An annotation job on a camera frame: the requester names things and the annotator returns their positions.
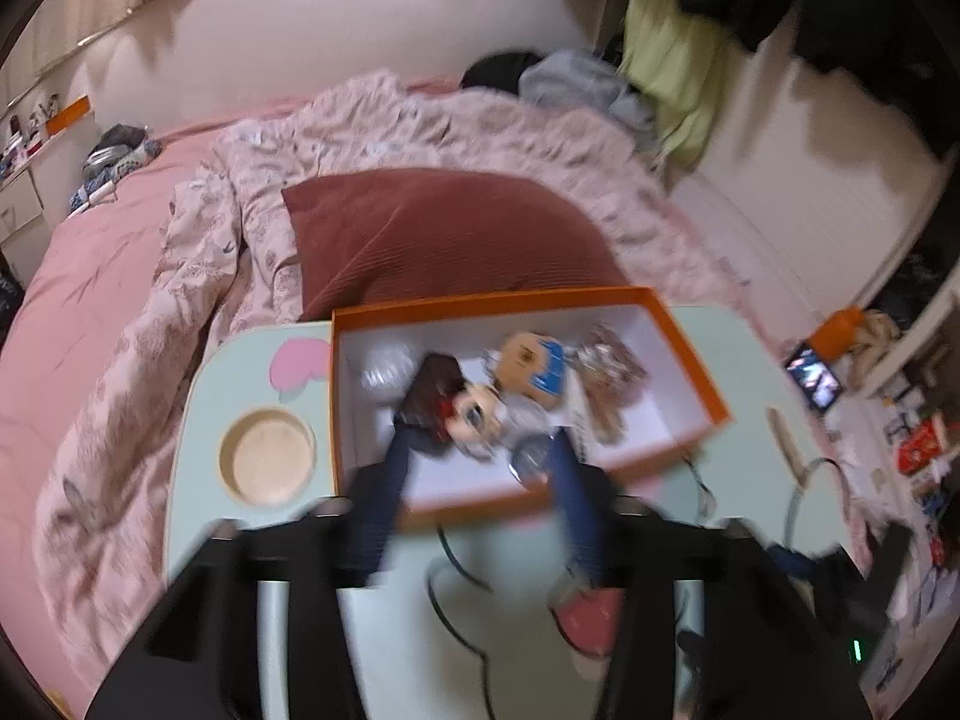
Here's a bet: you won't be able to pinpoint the beige crumpled cloth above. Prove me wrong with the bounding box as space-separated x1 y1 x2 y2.
855 311 901 361

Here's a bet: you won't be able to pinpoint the brown drink carton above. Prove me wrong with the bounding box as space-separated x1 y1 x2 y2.
570 324 650 443

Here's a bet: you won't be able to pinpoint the black garment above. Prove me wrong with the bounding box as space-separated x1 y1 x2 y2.
461 52 548 95

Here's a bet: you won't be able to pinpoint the patterned grey blue clothes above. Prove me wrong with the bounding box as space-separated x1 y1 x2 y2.
71 124 162 215

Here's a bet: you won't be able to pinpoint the black cable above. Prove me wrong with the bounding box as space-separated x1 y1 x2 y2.
781 456 850 550

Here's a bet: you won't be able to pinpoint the dark hanging clothes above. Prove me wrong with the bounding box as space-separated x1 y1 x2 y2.
555 0 960 83

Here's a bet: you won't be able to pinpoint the brown capybara plush keychain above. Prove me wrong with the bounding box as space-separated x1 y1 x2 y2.
484 331 571 410

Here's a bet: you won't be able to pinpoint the black zip pouch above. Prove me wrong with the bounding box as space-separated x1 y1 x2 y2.
394 352 466 458

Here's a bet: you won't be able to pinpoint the white padded headboard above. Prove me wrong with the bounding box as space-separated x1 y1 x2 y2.
0 0 623 188

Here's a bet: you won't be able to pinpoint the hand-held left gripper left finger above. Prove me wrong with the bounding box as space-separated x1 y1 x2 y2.
86 420 421 720

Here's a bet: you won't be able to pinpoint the light green cloth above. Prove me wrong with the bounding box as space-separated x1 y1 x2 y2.
619 0 740 166

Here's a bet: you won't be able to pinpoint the pink floral quilt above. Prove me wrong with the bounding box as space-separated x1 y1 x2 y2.
34 69 751 661

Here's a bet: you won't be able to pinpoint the white slatted cabinet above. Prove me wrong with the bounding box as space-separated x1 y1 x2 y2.
675 52 946 316

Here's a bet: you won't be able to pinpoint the mouse plush toy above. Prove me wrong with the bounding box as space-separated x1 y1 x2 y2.
442 382 507 460

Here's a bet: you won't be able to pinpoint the small orange shelf box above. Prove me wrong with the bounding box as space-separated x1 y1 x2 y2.
45 96 91 137

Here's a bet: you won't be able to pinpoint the tablet with lit screen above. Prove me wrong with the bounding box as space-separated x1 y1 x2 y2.
786 343 841 413

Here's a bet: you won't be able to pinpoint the orange cardboard box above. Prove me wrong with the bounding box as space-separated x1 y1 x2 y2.
328 286 732 530

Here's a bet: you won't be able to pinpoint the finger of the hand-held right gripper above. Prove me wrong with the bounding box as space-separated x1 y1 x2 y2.
769 546 822 580

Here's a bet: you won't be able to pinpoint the pink bed sheet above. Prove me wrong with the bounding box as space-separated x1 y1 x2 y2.
0 97 316 691

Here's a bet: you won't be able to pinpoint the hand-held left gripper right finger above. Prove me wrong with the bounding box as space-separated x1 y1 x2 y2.
551 427 875 720

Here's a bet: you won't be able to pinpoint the maroon ribbed pillow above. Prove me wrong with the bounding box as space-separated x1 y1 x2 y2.
281 171 627 320

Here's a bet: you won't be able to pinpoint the mint green lap table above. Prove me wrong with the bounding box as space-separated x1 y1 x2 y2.
161 304 856 720

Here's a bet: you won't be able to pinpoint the red snack packet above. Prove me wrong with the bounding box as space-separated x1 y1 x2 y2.
896 420 946 473

